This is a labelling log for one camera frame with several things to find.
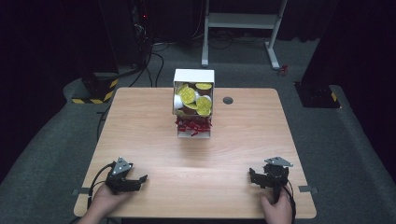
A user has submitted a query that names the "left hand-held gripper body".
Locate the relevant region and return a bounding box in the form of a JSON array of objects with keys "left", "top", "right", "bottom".
[{"left": 105, "top": 156, "right": 134, "bottom": 196}]

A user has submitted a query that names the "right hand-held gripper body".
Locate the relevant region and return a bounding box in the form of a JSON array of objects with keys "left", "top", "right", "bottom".
[{"left": 262, "top": 156, "right": 294, "bottom": 203}]

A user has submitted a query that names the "person's left hand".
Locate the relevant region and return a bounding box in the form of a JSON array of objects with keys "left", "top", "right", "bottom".
[{"left": 92, "top": 184, "right": 134, "bottom": 216}]

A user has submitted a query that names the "person's right hand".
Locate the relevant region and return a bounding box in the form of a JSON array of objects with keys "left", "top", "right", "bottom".
[{"left": 260, "top": 185, "right": 294, "bottom": 224}]

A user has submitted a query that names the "grey tape strip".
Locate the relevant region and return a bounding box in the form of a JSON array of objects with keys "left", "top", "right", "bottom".
[
  {"left": 71, "top": 187, "right": 92, "bottom": 196},
  {"left": 298, "top": 185, "right": 319, "bottom": 194}
]

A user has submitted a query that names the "pile of red packets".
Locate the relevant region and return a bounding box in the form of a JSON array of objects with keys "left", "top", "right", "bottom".
[{"left": 174, "top": 116, "right": 213, "bottom": 137}]

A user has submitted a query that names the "black-yellow striped stand base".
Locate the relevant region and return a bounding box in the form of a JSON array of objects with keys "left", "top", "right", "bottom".
[{"left": 71, "top": 72, "right": 120, "bottom": 105}]

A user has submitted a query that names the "black stand base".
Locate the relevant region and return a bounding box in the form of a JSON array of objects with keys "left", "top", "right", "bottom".
[{"left": 293, "top": 81, "right": 342, "bottom": 109}]

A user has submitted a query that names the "pile of yellow-lidded cups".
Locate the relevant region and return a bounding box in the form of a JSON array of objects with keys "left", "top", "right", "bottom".
[{"left": 173, "top": 81, "right": 214, "bottom": 118}]

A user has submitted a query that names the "red clamp on floor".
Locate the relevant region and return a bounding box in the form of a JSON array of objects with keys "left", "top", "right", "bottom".
[{"left": 277, "top": 63, "right": 290, "bottom": 77}]

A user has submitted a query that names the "white cardboard dispenser box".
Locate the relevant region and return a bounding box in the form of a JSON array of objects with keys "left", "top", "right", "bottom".
[{"left": 172, "top": 68, "right": 216, "bottom": 139}]

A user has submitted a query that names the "dark equipment rack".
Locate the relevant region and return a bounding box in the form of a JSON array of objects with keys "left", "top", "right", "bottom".
[{"left": 130, "top": 0, "right": 154, "bottom": 67}]

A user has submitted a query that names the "white metal stand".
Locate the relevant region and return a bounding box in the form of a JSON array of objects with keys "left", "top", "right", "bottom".
[{"left": 201, "top": 0, "right": 289, "bottom": 71}]

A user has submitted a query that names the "left hand-held gripper black cable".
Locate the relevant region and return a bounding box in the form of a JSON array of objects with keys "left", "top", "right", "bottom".
[{"left": 87, "top": 161, "right": 117, "bottom": 210}]

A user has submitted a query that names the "hand-held gripper black cable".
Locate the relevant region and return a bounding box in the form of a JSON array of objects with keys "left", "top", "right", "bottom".
[
  {"left": 87, "top": 161, "right": 117, "bottom": 210},
  {"left": 285, "top": 179, "right": 297, "bottom": 224}
]

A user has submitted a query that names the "right hand-held gripper black cable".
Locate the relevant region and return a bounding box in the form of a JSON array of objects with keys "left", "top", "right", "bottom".
[{"left": 285, "top": 179, "right": 297, "bottom": 224}]

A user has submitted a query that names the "black floor cable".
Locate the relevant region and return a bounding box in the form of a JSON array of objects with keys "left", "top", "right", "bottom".
[{"left": 128, "top": 43, "right": 165, "bottom": 89}]

